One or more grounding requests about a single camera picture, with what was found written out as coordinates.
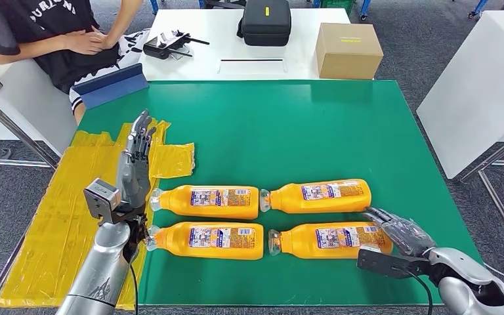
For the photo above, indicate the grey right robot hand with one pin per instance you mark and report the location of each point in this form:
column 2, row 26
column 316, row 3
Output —
column 404, row 237

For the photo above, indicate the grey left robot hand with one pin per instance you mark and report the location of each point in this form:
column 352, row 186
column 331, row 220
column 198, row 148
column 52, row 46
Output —
column 135, row 174

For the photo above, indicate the person's right hand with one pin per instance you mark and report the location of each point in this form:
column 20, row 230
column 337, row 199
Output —
column 82, row 42

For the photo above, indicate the person's left hand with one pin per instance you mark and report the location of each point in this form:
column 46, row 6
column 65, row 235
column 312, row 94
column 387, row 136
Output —
column 108, row 41

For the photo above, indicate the orange detergent bottle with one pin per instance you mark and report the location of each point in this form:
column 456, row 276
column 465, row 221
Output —
column 208, row 241
column 321, row 198
column 208, row 204
column 321, row 241

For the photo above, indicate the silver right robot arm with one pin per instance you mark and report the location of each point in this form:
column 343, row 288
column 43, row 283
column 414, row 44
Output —
column 469, row 282

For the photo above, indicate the person's left forearm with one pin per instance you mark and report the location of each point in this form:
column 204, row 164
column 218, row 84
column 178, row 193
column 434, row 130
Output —
column 123, row 19

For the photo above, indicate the person's right forearm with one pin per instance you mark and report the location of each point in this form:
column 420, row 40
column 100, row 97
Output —
column 21, row 50

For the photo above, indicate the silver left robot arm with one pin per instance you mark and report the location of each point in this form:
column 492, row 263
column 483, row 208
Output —
column 102, row 265

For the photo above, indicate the person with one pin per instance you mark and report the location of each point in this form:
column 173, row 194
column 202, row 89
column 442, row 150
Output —
column 56, row 17

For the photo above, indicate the black remote controller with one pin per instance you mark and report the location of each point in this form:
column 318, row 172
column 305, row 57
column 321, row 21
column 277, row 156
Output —
column 165, row 45

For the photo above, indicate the yellow plastic sheet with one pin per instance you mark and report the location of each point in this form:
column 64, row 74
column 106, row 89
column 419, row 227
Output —
column 69, row 217

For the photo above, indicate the white bench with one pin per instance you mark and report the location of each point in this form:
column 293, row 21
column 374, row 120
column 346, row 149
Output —
column 26, row 100

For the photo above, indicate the white table with slot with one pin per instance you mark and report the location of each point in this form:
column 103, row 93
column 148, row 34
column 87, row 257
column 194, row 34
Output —
column 217, row 30

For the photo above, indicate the green table mat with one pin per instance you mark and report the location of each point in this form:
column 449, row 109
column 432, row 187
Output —
column 300, row 130

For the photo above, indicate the black carrying case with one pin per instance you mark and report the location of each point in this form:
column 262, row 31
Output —
column 265, row 24

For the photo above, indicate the plain white table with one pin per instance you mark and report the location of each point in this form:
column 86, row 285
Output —
column 482, row 87

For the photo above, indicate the brown cardboard box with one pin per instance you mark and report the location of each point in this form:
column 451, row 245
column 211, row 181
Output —
column 347, row 52

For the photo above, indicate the green plastic crate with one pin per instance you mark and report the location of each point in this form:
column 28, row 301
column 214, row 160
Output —
column 336, row 5

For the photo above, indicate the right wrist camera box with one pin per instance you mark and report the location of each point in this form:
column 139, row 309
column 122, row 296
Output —
column 386, row 263

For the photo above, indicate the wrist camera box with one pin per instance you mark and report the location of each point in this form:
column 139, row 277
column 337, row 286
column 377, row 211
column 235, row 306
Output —
column 386, row 263
column 100, row 198

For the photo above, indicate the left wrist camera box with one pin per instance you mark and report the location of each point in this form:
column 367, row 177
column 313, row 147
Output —
column 100, row 198

